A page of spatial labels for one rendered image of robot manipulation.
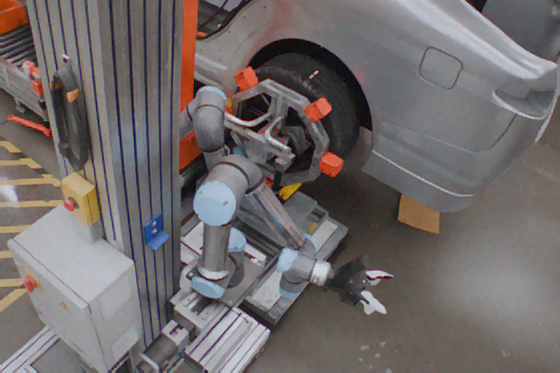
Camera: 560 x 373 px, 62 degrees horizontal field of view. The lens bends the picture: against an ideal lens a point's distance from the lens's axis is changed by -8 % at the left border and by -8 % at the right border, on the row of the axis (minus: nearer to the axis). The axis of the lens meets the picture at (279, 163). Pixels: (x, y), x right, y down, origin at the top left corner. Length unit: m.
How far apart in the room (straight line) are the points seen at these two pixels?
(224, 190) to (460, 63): 1.16
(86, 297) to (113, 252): 0.16
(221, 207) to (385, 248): 2.05
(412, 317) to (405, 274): 0.31
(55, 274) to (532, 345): 2.72
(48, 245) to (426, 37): 1.60
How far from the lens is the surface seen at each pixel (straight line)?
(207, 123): 1.77
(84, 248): 1.53
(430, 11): 2.10
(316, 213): 3.08
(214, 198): 1.34
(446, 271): 3.35
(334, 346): 2.81
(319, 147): 2.33
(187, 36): 2.23
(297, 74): 2.35
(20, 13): 4.08
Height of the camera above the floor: 2.45
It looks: 43 degrees down
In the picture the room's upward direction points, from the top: 12 degrees clockwise
